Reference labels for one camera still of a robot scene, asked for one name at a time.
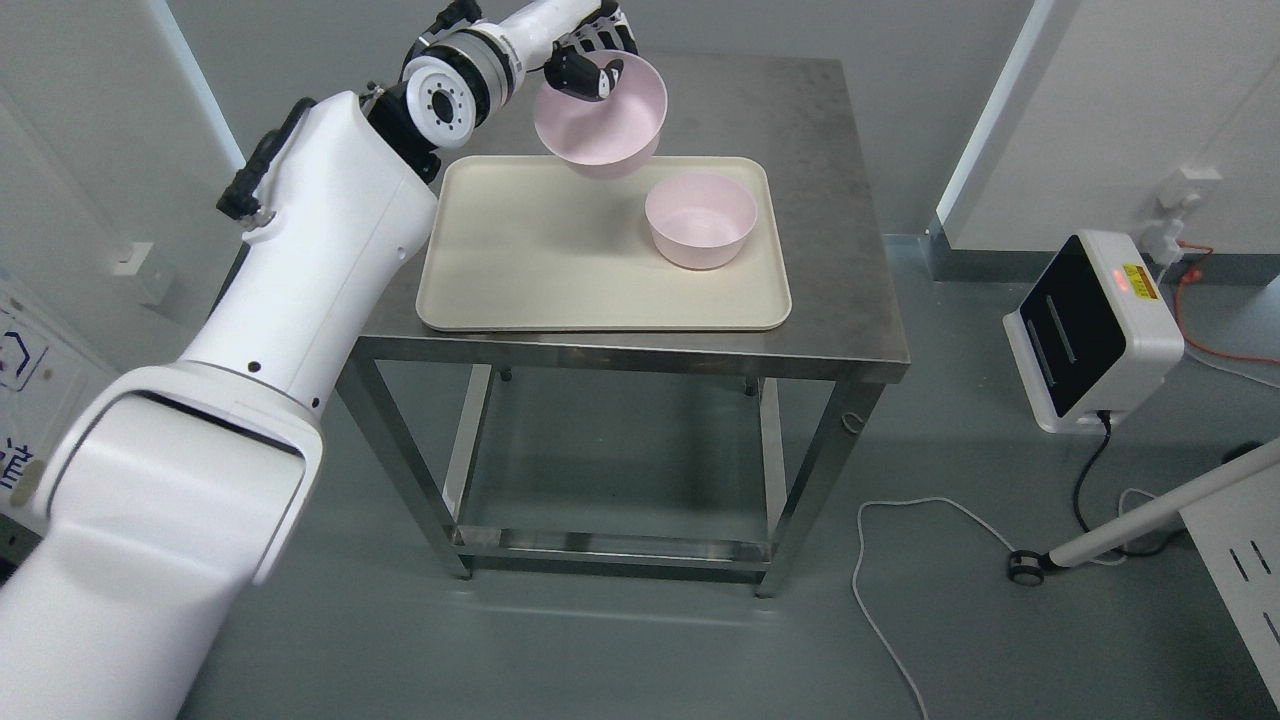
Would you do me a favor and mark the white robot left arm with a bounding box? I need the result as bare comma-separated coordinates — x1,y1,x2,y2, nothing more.
3,1,635,719

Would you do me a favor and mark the beige plastic tray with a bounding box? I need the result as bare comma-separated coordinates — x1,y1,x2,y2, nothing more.
415,156,792,333

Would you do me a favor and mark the white perforated panel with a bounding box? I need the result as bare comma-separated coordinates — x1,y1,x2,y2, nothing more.
1180,475,1279,703

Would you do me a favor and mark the stainless steel table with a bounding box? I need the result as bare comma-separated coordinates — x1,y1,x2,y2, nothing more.
337,53,910,598

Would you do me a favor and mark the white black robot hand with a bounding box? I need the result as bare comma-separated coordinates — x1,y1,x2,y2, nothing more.
541,1,640,102

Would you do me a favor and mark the pink bowl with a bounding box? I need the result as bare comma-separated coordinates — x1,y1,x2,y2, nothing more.
643,170,760,272
534,49,668,181

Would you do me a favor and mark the white sign with text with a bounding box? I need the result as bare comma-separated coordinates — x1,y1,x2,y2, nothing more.
1,274,118,536

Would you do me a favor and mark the white wheeled stand leg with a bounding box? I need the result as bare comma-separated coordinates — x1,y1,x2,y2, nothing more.
1005,438,1279,587

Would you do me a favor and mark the orange cable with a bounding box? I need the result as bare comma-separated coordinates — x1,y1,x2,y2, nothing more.
1172,243,1280,365

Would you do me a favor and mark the white wall switch box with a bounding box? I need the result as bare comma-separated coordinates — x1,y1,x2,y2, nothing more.
110,242,177,307

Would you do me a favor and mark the white floor cable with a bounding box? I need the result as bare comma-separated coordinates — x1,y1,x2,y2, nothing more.
851,497,1019,720

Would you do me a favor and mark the white black box device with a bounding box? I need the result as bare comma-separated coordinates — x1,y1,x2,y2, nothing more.
1002,229,1185,434

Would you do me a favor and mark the black power cable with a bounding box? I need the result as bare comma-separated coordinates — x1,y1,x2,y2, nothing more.
1073,413,1190,559

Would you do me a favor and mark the white wall socket plug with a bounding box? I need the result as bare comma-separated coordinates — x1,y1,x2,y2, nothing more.
1138,165,1222,270

